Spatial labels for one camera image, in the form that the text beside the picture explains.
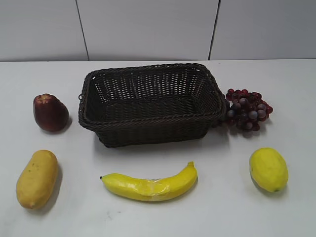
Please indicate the dark woven wicker basket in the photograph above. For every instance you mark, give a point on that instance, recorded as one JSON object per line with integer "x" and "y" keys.
{"x": 150, "y": 104}

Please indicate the dark red apple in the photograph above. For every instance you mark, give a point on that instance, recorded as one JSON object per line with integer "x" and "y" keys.
{"x": 50, "y": 113}

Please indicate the yellow banana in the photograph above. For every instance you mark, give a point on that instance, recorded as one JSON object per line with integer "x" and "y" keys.
{"x": 149, "y": 189}

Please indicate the purple grape bunch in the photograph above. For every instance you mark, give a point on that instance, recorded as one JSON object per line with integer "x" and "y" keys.
{"x": 245, "y": 110}

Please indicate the yellow lemon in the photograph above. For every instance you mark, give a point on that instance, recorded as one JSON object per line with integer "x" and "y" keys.
{"x": 268, "y": 169}

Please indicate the yellow mango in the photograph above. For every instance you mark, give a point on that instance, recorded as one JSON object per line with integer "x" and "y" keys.
{"x": 37, "y": 181}

